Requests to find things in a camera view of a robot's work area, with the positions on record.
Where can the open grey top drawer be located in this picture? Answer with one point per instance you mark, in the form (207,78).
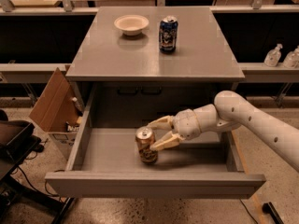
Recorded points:
(105,163)

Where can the grey cabinet with counter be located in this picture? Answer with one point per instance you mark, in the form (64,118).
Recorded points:
(139,82)

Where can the blue soda can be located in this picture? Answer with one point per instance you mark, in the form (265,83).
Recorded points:
(168,31)

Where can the small bottle in box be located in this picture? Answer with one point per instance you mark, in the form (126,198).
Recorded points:
(77,104)

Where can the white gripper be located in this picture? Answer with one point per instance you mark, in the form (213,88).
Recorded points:
(185,123)

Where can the white paper bowl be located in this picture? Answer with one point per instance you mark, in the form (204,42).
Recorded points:
(131,24)

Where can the orange soda can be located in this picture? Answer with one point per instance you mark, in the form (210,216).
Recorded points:
(144,138)

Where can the brown cardboard box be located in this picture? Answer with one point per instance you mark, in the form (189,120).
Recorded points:
(55,113)

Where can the black floor object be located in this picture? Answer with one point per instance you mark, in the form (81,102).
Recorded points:
(269,209)

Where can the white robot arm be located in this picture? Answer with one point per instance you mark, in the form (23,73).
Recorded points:
(229,111)

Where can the clear sanitizer pump bottle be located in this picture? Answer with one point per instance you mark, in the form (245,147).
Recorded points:
(273,56)

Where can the black office chair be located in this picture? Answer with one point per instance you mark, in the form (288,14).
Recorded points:
(16,143)

